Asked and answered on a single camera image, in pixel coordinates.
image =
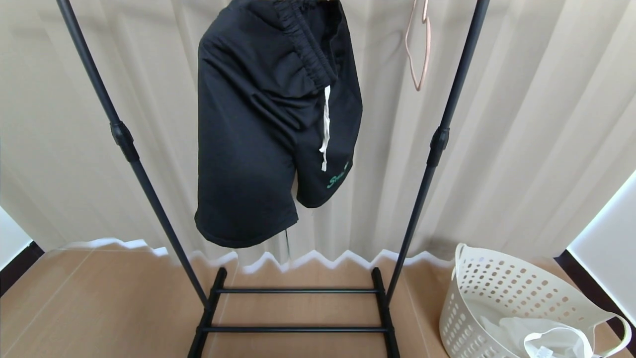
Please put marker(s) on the black shorts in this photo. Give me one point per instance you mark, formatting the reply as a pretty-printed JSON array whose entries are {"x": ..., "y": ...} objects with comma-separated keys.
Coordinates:
[{"x": 248, "y": 149}]

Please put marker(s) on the pink clothes hanger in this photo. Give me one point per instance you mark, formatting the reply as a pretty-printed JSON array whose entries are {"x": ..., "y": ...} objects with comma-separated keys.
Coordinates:
[{"x": 427, "y": 44}]

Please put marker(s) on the white shirt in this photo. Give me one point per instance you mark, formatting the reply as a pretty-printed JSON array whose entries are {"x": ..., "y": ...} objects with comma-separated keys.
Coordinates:
[{"x": 546, "y": 338}]

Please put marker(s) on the black clothes rack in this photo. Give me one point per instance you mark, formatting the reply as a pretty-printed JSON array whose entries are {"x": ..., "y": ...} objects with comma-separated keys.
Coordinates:
[{"x": 124, "y": 141}]

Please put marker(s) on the white laundry basket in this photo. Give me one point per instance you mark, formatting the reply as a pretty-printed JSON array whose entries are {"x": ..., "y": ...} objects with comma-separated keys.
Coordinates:
[{"x": 497, "y": 288}]

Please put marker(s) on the beige curtain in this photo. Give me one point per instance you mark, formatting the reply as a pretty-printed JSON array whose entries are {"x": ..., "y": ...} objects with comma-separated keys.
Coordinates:
[{"x": 521, "y": 124}]

